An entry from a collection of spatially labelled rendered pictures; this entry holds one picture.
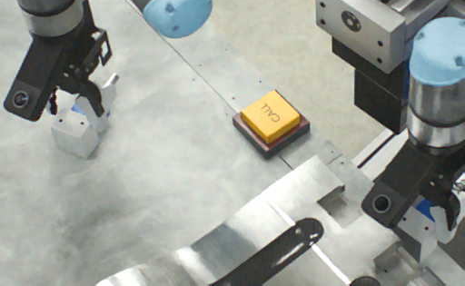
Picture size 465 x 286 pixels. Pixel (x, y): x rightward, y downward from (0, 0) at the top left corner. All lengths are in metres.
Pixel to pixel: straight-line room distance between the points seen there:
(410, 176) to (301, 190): 0.18
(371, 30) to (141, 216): 0.40
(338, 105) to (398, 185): 1.32
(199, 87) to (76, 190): 0.24
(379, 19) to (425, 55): 0.31
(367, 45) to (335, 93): 1.13
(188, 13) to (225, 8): 1.55
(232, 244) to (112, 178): 0.25
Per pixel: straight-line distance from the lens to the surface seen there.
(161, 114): 1.67
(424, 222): 1.49
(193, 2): 1.31
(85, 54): 1.52
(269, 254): 1.43
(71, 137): 1.61
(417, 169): 1.35
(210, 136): 1.64
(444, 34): 1.22
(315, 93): 2.68
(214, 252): 1.44
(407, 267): 1.45
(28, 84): 1.48
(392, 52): 1.53
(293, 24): 2.82
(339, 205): 1.49
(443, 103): 1.25
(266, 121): 1.60
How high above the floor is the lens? 2.13
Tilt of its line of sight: 53 degrees down
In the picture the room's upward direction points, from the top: 3 degrees counter-clockwise
